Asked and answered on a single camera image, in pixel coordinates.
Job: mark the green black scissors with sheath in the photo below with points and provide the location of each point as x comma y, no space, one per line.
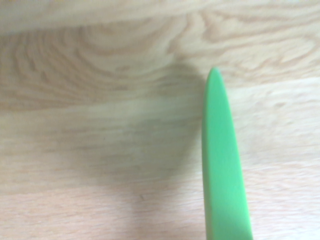
220,150

